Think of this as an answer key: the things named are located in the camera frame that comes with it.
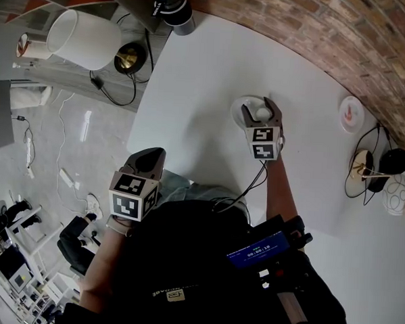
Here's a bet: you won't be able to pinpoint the white cylinder red rim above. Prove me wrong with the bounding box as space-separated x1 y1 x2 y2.
15 31 55 62

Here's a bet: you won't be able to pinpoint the white metal rack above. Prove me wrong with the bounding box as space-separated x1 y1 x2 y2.
0 201 87 324

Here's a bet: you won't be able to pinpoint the white saucer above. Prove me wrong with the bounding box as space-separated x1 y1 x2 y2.
229 94 279 131

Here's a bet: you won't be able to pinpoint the white power strip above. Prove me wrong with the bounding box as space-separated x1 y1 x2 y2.
58 168 83 191

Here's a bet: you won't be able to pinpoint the beige wrist strap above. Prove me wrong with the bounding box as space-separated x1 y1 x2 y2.
104 216 136 238

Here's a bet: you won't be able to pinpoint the person's right forearm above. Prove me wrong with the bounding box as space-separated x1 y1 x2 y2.
262 150 304 228

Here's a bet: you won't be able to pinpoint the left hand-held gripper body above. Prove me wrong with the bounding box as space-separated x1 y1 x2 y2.
106 162 163 223

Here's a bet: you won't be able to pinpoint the person's grey trousers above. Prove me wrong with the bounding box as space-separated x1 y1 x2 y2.
157 170 252 225

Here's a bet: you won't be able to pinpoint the small white cup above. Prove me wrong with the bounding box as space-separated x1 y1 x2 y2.
254 106 273 123

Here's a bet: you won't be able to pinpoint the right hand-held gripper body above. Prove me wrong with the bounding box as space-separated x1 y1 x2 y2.
241 124 287 162

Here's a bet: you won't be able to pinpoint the black device blue screen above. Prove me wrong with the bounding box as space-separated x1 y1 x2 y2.
224 212 315 294

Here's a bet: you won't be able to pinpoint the white shade brass table lamp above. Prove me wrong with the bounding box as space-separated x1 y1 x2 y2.
44 7 150 76

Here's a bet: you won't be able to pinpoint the person's black top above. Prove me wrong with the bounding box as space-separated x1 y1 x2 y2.
55 193 355 324

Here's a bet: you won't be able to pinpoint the person's left forearm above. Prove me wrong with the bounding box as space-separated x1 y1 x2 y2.
78 214 136 316

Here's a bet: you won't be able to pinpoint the thin black looped cable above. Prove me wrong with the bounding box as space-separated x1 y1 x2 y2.
342 121 400 208

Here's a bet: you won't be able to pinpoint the black lamp cable with switch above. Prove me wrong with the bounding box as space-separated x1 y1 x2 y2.
87 11 158 108

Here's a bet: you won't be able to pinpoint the grey shoulder strap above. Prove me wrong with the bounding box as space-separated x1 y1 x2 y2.
275 290 333 324

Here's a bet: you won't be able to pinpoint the globe shade brass lamp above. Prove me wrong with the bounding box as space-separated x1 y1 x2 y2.
346 147 405 217

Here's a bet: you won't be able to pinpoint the black thermos bottle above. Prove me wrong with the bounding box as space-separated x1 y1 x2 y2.
148 0 197 37

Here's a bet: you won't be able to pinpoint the black floor charger cable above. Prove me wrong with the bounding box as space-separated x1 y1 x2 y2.
7 113 39 171

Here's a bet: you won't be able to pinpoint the thin gripper cable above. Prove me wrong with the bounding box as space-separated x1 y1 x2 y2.
215 157 270 216

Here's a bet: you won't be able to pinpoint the grey flat board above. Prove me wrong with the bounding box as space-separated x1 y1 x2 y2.
0 79 18 156

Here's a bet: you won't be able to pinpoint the grey wooden shelf unit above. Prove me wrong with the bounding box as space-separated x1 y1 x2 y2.
0 0 176 116

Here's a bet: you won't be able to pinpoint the black box white label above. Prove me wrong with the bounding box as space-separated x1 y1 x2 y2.
0 246 34 295

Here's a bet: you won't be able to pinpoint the small white plate pink print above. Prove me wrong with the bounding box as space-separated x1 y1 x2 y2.
337 94 366 135

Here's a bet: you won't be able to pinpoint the black power adapter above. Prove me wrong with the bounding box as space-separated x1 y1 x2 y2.
366 145 405 195

